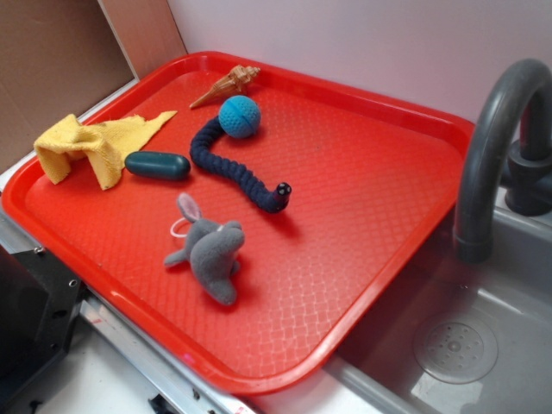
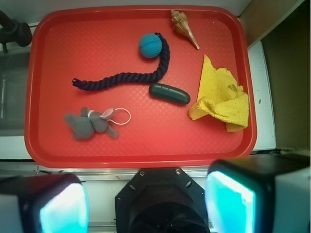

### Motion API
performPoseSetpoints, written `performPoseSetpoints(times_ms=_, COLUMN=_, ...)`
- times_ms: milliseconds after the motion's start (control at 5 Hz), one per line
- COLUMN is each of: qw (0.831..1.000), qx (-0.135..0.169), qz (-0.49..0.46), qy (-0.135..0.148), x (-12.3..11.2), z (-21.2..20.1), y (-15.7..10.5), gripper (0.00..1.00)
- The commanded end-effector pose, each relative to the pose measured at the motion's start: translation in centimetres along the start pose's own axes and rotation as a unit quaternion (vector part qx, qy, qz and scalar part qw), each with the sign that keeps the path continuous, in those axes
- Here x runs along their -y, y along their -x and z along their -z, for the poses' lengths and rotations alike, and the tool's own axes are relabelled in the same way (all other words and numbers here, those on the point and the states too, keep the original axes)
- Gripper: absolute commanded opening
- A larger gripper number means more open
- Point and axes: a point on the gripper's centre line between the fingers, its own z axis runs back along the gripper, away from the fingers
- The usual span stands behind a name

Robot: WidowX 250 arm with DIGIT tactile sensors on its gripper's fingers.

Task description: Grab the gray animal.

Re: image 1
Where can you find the red plastic tray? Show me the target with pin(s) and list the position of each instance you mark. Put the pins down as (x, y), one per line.
(371, 177)

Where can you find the gray toy sink basin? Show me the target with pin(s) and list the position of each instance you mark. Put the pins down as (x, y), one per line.
(450, 337)

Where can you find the yellow cloth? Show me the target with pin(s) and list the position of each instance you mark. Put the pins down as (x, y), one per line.
(105, 145)

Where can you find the dark green capsule toy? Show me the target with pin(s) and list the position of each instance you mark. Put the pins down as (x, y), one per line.
(158, 165)

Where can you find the tan spiral seashell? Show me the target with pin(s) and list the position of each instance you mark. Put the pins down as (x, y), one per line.
(235, 82)

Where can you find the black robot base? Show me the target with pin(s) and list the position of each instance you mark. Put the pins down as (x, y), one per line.
(40, 299)

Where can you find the gray toy faucet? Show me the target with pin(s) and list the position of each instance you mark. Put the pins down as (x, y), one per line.
(510, 147)

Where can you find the navy rope snake toy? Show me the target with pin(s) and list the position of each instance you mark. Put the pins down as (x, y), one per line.
(271, 201)

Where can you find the brown cardboard panel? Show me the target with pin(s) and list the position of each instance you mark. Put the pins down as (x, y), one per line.
(64, 57)

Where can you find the blue rubber ball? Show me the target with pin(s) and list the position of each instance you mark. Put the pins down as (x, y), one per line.
(239, 117)

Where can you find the gray plush bunny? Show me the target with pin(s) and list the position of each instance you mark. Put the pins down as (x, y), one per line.
(211, 250)

